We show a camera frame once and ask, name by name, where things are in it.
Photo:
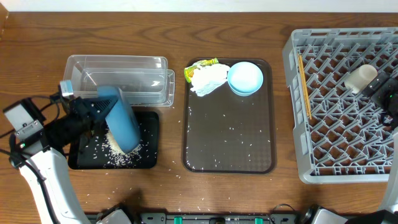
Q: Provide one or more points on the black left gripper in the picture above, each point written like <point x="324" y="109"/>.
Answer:
<point x="83" y="109"/>

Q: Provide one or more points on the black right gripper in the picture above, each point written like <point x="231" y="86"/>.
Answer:
<point x="380" y="95"/>

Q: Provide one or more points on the dark blue plate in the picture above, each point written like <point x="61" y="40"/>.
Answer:
<point x="121" y="120"/>

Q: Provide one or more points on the white plastic cup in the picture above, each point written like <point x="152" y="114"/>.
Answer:
<point x="360" y="78"/>

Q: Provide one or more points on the wooden chopstick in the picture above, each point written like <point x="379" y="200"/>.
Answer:
<point x="306" y="90"/>
<point x="303" y="84"/>

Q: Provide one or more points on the green yellow snack wrapper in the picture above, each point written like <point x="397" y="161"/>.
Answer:
<point x="189" y="71"/>

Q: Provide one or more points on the light blue bowl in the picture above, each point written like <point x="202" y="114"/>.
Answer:
<point x="245" y="78"/>

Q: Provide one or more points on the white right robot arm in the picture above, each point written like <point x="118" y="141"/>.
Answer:
<point x="386" y="213"/>

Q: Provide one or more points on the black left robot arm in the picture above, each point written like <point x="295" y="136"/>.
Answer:
<point x="36" y="150"/>

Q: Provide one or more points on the grey dishwasher rack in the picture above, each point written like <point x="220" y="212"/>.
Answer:
<point x="338" y="136"/>

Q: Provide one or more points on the black plastic bin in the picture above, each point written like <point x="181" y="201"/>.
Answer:
<point x="95" y="154"/>

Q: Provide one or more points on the pile of white rice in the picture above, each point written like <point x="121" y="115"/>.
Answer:
<point x="115" y="149"/>

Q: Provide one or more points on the clear plastic container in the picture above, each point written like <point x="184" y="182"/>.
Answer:
<point x="127" y="72"/>

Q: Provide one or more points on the dark brown serving tray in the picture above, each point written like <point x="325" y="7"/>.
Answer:
<point x="227" y="133"/>

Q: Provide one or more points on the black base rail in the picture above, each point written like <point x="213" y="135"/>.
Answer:
<point x="164" y="218"/>

